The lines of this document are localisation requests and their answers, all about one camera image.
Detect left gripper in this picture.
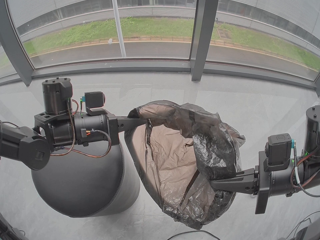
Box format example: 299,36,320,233
74,113,149,147

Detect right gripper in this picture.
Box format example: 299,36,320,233
211,150,301,215

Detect window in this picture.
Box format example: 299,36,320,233
0,0,320,97

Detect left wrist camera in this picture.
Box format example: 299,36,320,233
79,91,111,117

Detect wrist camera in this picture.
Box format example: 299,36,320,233
79,91,111,117
259,133,293,172

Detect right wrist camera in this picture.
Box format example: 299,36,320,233
259,133,293,172

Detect black cable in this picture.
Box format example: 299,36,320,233
290,212,320,240
164,230,222,240

